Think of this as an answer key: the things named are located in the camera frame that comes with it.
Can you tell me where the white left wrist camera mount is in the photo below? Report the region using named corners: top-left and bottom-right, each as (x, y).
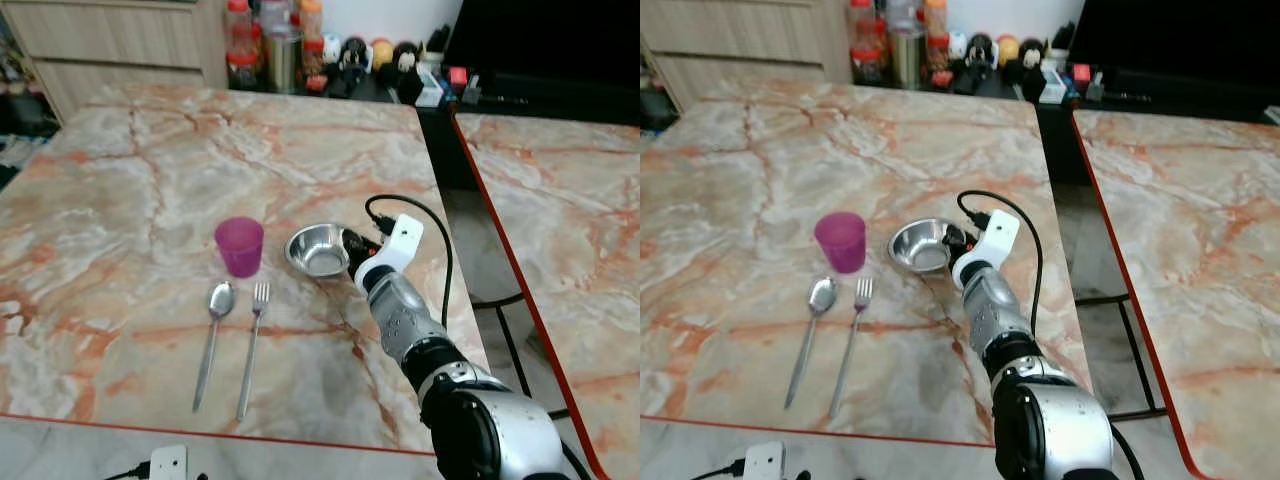
top-left (742, 440), bottom-right (787, 480)
top-left (147, 444), bottom-right (189, 480)

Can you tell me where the clear jar with red lid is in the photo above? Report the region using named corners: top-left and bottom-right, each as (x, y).
top-left (224, 0), bottom-right (260, 92)
top-left (849, 0), bottom-right (884, 87)

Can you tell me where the small white box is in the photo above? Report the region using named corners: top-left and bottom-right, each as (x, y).
top-left (1039, 64), bottom-right (1070, 105)
top-left (414, 67), bottom-right (447, 109)

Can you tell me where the steel fork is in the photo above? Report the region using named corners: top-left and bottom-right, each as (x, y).
top-left (828, 277), bottom-right (875, 420)
top-left (236, 282), bottom-right (273, 422)

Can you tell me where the purple plastic cup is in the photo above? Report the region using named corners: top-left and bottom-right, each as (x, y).
top-left (214, 217), bottom-right (266, 279)
top-left (813, 212), bottom-right (868, 275)

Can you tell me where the light wooden cabinet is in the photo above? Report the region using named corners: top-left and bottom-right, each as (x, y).
top-left (640, 0), bottom-right (853, 113)
top-left (0, 0), bottom-right (230, 123)

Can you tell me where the bottle with orange cap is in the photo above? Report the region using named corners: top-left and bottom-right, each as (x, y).
top-left (299, 0), bottom-right (327, 83)
top-left (921, 0), bottom-right (950, 78)

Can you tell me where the black television screen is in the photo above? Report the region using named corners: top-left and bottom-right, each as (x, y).
top-left (442, 0), bottom-right (641, 89)
top-left (1067, 0), bottom-right (1280, 85)

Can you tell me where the black metal table frame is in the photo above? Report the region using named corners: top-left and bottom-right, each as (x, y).
top-left (1074, 288), bottom-right (1169, 423)
top-left (468, 288), bottom-right (573, 423)

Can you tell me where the small steel bowl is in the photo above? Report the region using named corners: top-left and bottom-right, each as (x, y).
top-left (285, 224), bottom-right (354, 281)
top-left (887, 218), bottom-right (957, 275)

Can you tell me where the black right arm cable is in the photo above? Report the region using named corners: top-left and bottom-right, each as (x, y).
top-left (956, 189), bottom-right (1045, 337)
top-left (364, 194), bottom-right (455, 331)

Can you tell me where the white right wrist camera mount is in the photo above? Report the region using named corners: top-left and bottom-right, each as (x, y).
top-left (950, 209), bottom-right (1022, 288)
top-left (352, 213), bottom-right (425, 293)

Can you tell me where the steel tumbler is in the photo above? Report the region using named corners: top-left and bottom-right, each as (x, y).
top-left (264, 27), bottom-right (305, 95)
top-left (889, 24), bottom-right (927, 90)

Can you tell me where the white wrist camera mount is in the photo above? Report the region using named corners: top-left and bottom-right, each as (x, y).
top-left (742, 440), bottom-right (787, 480)
top-left (950, 209), bottom-right (1022, 288)
top-left (352, 213), bottom-right (425, 293)
top-left (147, 444), bottom-right (189, 480)

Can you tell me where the steel spoon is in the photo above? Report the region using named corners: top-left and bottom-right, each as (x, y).
top-left (192, 281), bottom-right (237, 414)
top-left (784, 277), bottom-right (838, 410)

